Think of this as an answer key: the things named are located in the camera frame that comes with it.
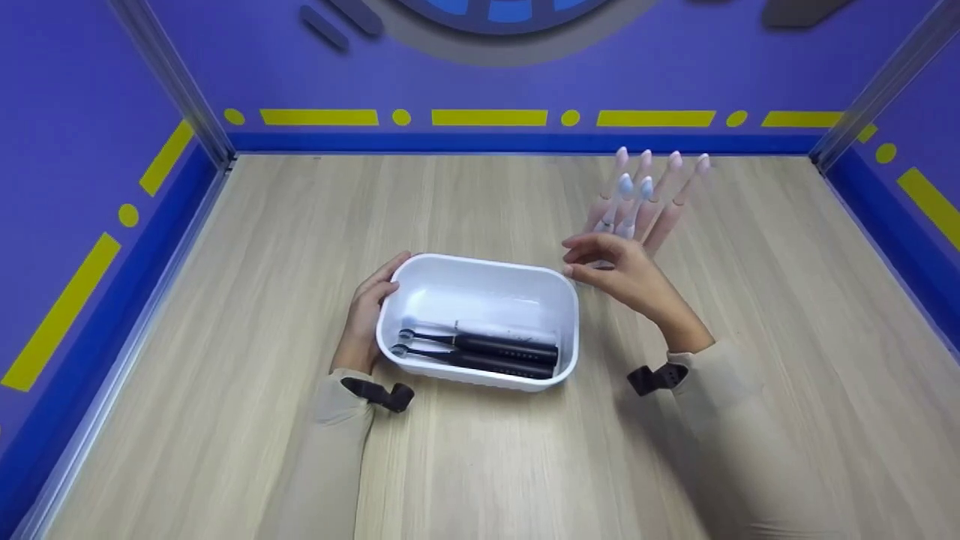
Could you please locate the person's right hand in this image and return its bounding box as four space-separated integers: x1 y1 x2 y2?
561 232 717 355

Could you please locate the person's left hand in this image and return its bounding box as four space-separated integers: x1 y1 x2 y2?
330 250 413 376

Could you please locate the white plastic bin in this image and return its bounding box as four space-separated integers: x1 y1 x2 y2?
375 253 581 393

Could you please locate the person's left forearm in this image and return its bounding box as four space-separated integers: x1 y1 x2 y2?
276 367 377 540

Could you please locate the person's right forearm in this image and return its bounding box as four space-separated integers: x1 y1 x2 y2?
664 339 852 540

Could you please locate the white toothbrush blue head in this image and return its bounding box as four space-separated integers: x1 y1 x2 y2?
594 174 635 232
616 177 656 239

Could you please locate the white electric toothbrush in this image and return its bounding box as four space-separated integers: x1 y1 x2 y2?
401 316 560 347

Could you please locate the black wrist band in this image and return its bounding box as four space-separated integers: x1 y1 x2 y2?
627 362 689 397
341 377 416 414

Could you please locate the black electric toothbrush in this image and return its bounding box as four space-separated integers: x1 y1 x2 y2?
390 343 556 380
397 328 560 366

